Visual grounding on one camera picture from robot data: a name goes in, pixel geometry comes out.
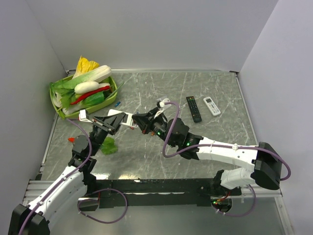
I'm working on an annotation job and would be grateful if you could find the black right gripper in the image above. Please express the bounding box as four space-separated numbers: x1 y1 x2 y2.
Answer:
133 107 176 148

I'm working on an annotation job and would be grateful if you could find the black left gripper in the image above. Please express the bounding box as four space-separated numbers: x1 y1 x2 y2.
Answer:
89 112 126 156

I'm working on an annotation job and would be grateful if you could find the red white remote control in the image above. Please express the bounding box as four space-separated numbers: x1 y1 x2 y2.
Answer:
108 109 137 128

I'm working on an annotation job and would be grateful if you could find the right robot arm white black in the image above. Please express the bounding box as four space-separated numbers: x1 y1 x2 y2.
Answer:
132 110 283 195

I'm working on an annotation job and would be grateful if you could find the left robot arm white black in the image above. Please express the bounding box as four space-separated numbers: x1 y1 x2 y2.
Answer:
8 110 126 235

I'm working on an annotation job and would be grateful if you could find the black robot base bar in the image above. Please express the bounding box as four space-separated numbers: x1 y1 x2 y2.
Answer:
83 174 242 209

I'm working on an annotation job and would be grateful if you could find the black TV remote control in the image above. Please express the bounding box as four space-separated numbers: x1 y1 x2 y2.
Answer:
186 96 202 123

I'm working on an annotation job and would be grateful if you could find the white air conditioner remote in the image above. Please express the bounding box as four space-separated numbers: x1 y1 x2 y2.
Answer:
203 96 221 117

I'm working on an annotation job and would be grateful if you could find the green plastic basket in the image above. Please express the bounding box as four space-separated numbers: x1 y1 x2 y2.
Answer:
49 76 123 119

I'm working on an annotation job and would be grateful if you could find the red chili pepper toy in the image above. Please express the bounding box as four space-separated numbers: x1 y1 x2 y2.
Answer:
71 86 110 105

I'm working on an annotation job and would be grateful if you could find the white radish toy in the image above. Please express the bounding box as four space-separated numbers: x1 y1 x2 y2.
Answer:
74 81 99 94

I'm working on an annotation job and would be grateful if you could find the napa cabbage toy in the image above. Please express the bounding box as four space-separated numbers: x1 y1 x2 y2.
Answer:
72 56 112 83

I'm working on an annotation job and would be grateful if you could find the green leafy vegetable toy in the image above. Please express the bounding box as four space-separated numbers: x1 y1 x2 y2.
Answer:
52 80 110 108

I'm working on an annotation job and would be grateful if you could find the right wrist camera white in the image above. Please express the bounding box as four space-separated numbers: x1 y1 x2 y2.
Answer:
156 98 171 117

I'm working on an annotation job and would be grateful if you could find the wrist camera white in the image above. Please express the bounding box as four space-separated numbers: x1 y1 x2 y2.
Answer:
156 98 171 117
78 109 92 123

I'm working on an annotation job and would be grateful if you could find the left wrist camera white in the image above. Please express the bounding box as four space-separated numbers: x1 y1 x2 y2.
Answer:
78 109 92 123

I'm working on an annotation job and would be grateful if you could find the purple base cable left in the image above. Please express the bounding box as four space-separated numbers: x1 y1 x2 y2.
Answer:
77 188 128 224

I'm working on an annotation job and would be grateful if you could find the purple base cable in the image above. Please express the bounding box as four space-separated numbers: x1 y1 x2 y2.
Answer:
211 185 257 218
77 188 128 224

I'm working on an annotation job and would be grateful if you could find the aluminium frame rail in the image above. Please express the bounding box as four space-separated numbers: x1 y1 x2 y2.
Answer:
12 115 283 235

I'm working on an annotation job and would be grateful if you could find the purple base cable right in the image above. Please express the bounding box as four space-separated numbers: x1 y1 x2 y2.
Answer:
211 185 257 218

